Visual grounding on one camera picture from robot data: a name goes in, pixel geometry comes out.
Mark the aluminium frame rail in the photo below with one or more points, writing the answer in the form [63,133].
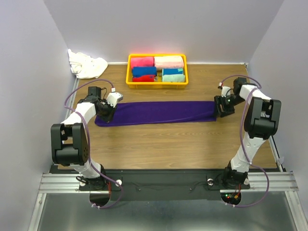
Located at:
[278,182]

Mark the yellow plastic basket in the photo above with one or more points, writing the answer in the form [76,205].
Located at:
[158,84]

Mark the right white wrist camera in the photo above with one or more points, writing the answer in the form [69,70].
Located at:
[225,90]

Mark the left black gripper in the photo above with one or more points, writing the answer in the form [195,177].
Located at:
[108,118]

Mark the teal mint rolled towel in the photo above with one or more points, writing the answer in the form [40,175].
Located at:
[173,75]

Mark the red rolled towel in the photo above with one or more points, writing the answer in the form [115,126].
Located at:
[144,78]

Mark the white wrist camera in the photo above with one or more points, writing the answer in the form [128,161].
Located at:
[225,90]
[114,98]

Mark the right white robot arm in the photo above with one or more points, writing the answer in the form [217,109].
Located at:
[259,121]

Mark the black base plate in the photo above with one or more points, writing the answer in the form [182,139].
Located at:
[163,185]

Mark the hot pink rolled towel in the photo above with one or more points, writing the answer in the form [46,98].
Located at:
[146,61]

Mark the purple towel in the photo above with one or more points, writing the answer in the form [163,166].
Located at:
[138,113]

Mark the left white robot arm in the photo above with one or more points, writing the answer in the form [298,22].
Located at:
[69,140]

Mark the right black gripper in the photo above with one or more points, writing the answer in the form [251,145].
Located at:
[219,100]

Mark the white crumpled towel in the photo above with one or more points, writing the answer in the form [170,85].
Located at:
[85,67]

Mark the blue rolled towel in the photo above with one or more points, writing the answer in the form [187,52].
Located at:
[142,71]

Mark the light pink rolled towel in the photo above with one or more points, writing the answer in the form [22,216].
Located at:
[168,62]

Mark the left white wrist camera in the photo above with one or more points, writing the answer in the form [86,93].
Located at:
[114,98]

